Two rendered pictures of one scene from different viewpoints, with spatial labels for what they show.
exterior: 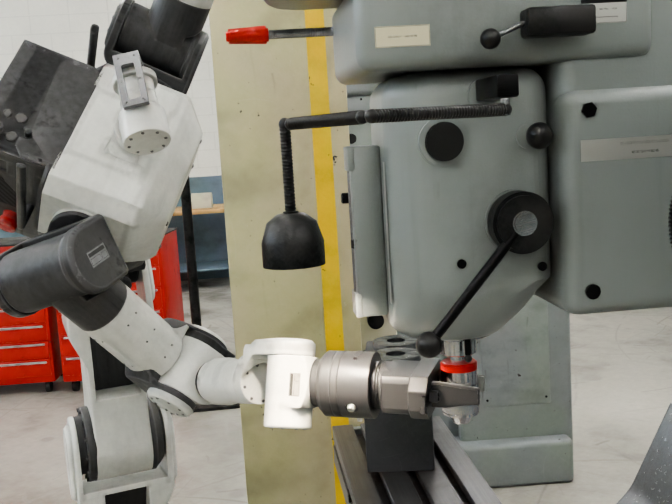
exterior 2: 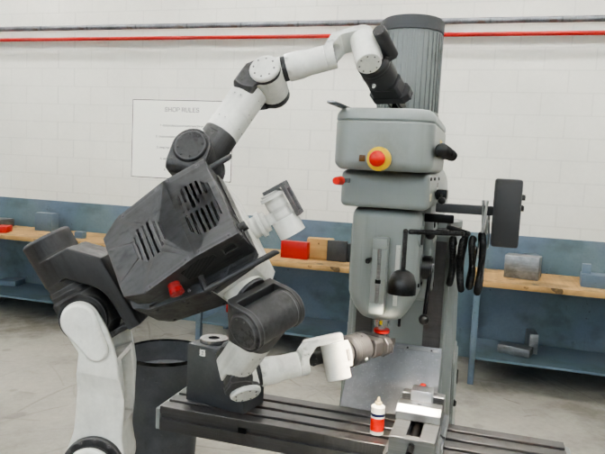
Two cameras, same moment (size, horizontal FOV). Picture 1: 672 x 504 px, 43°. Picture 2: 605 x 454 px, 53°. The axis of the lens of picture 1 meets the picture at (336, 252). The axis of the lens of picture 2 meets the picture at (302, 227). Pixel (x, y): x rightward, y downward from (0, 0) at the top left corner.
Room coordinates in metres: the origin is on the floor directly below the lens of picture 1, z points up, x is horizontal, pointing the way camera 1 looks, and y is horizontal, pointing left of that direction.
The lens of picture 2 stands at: (0.63, 1.59, 1.73)
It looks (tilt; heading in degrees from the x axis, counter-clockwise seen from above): 6 degrees down; 292
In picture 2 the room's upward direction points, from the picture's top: 3 degrees clockwise
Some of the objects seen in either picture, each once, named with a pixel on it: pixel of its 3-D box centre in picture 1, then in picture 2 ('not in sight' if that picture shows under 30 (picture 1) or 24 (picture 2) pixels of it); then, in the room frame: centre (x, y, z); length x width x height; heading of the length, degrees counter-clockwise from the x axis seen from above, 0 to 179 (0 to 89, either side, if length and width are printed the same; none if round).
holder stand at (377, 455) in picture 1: (398, 398); (225, 370); (1.55, -0.10, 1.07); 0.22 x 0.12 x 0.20; 175
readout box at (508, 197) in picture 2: not in sight; (508, 212); (0.76, -0.48, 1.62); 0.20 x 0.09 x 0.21; 96
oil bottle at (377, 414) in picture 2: not in sight; (377, 414); (1.05, -0.10, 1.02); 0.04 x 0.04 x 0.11
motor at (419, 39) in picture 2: not in sight; (410, 72); (1.09, -0.40, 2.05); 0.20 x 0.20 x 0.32
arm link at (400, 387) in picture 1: (389, 387); (363, 347); (1.09, -0.06, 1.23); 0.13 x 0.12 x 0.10; 163
